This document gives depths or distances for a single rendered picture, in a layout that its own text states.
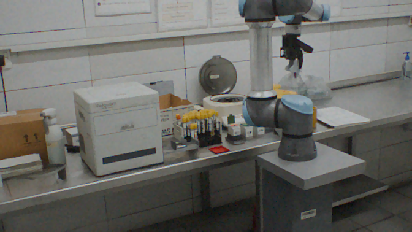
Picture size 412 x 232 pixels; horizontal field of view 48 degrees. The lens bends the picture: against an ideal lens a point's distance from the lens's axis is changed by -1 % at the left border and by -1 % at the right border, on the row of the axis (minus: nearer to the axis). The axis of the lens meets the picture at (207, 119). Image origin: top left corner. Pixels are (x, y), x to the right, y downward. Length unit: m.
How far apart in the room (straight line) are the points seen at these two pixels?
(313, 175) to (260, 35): 0.54
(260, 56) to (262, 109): 0.20
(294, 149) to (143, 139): 0.59
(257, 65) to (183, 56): 0.87
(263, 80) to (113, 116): 0.58
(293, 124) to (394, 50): 1.93
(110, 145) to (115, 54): 0.73
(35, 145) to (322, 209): 1.21
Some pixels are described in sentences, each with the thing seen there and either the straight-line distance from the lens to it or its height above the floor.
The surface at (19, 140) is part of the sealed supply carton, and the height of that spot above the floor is 0.98.
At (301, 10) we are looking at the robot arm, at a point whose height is 1.46.
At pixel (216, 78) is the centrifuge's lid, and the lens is 2.60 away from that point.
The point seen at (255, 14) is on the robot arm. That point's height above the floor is 1.46.
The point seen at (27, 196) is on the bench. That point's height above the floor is 0.88.
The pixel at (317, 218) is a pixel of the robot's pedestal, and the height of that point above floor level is 0.68.
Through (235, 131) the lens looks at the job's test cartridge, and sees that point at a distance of 2.08.
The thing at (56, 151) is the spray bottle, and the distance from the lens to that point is 1.98.
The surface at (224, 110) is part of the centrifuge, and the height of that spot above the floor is 0.96.
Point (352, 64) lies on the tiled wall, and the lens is 3.29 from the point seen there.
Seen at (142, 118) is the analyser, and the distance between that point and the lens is 1.81.
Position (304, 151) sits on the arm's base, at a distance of 1.76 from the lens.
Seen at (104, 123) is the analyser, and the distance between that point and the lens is 1.77.
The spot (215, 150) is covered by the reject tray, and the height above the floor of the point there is 0.88.
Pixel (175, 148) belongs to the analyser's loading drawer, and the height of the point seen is 0.92.
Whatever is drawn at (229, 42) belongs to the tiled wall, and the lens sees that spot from 2.67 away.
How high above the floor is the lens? 1.55
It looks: 16 degrees down
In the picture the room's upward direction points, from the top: 3 degrees counter-clockwise
